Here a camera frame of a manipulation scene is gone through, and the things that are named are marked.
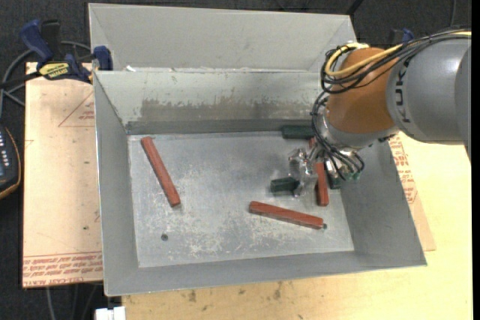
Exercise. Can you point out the red-brown flat block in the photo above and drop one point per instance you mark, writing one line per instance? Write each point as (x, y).
(285, 215)
(161, 171)
(321, 191)

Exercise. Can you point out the brown cardboard board, red print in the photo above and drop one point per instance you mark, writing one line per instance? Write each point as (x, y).
(60, 176)

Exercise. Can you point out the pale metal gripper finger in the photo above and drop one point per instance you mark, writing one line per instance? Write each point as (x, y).
(294, 157)
(308, 180)

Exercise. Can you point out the dark green flat block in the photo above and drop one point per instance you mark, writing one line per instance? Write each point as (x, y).
(283, 186)
(298, 132)

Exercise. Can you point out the grey metal bin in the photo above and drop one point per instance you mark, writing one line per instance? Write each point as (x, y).
(225, 176)

